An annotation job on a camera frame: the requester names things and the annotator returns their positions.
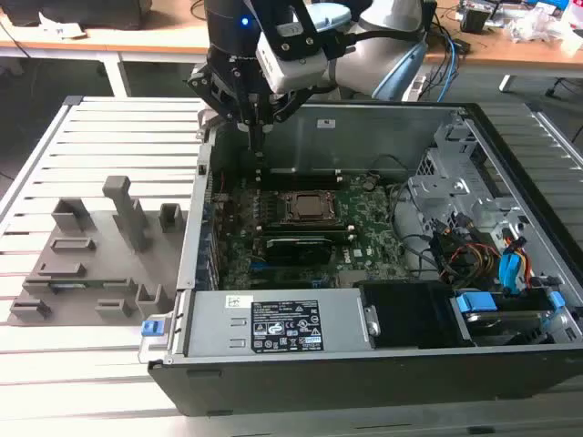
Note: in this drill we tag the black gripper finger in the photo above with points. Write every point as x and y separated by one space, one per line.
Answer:
218 93
284 107

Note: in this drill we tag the green RAM stick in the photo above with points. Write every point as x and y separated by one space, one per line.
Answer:
300 237
68 286

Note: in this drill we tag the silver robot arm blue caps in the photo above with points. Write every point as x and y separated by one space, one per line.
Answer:
360 68

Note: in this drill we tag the black RAM slot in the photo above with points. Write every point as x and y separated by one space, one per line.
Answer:
300 183
300 174
305 226

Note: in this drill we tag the white sticker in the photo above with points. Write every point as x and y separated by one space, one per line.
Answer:
326 123

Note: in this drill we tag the wooden desk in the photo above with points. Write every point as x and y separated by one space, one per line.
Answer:
136 43

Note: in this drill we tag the silver CPU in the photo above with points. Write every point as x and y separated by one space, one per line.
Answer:
314 206

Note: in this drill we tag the CPU socket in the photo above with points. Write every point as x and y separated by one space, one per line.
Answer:
284 218

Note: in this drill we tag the round coin battery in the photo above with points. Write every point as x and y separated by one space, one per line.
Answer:
369 185

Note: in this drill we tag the white power strip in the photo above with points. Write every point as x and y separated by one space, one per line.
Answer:
415 86

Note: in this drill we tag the black graphics card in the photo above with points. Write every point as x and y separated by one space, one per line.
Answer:
298 252

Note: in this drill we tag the green motherboard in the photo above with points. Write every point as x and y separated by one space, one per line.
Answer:
378 236

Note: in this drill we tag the white paper sheet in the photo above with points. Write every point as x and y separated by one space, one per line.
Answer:
64 28

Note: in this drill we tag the metal drive cage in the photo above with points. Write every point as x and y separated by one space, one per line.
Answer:
437 186

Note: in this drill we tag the grey parts rack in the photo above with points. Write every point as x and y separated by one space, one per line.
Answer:
105 255

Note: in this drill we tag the small black box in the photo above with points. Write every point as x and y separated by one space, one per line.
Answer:
473 20

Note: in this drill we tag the grey power supply with label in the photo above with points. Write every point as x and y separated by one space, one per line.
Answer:
214 318

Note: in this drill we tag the black plastic shroud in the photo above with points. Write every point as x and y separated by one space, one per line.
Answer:
410 314

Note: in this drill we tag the blue case latch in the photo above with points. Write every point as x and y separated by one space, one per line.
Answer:
151 328

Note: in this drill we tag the clear plastic bags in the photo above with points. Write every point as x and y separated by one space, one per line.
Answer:
533 25

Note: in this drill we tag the hard disk in blue carrier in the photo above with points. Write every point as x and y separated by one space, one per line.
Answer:
473 302

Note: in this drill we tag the black open PC case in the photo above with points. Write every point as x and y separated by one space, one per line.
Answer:
319 387

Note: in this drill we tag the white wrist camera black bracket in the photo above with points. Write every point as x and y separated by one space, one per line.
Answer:
296 73

